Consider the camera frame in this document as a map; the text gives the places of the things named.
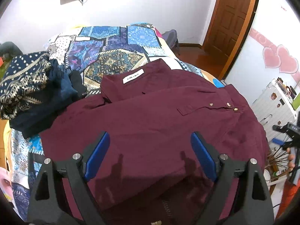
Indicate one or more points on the grey backpack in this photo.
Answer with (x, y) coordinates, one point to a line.
(171, 39)

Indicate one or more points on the brown wooden door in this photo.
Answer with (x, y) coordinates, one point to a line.
(232, 21)

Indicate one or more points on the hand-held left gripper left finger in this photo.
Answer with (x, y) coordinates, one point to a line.
(98, 155)

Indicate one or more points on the person's right hand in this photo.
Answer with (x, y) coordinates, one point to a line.
(291, 158)

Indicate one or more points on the maroon button shirt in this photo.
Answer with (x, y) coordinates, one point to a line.
(152, 121)

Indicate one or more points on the dark blue folded clothes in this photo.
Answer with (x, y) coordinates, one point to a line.
(46, 112)

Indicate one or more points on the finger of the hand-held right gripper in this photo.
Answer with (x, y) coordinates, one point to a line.
(280, 128)
(279, 141)

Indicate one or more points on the white ribbed suitcase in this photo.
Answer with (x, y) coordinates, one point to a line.
(267, 104)

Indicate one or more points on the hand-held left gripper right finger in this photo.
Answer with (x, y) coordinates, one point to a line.
(202, 157)

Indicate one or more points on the person's right forearm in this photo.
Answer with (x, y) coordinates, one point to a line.
(290, 196)

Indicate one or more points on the pink cloth item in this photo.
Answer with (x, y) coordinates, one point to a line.
(5, 185)

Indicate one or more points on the navy gold patterned cloth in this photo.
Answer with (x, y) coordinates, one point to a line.
(23, 84)

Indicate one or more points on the blue patchwork bedsheet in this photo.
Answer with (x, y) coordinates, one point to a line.
(117, 44)

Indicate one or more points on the pink heart wall sticker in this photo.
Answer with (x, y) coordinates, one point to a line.
(279, 56)

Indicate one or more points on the bundle of dried sticks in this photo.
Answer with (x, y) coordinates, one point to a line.
(277, 161)

